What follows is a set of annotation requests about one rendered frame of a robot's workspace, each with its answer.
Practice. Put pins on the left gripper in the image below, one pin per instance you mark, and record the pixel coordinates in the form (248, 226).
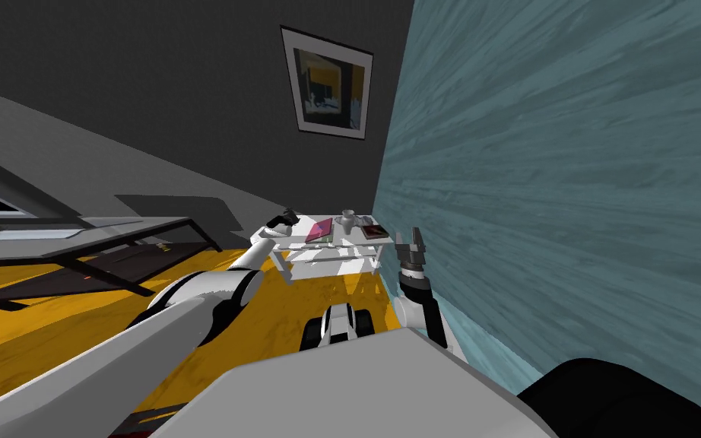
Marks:
(282, 222)

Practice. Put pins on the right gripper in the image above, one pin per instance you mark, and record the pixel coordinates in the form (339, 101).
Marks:
(412, 260)

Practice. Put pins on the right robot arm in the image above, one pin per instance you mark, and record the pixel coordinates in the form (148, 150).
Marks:
(618, 401)

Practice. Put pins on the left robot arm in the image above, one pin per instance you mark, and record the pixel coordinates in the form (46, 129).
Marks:
(162, 328)

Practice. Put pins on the dark red book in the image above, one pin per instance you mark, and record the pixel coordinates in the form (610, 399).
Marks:
(375, 232)

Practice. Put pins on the pink book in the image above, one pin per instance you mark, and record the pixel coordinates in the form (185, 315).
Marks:
(319, 230)

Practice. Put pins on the white low table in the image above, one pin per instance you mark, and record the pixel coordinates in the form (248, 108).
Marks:
(326, 255)

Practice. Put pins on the white mug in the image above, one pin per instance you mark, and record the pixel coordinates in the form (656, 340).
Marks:
(347, 221)

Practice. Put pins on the framed yellow picture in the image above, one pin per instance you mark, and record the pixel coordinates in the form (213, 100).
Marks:
(330, 84)

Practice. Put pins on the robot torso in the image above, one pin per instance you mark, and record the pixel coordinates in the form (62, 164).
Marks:
(356, 389)

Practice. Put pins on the black glass-top table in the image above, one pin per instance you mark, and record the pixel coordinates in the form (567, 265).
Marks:
(52, 243)

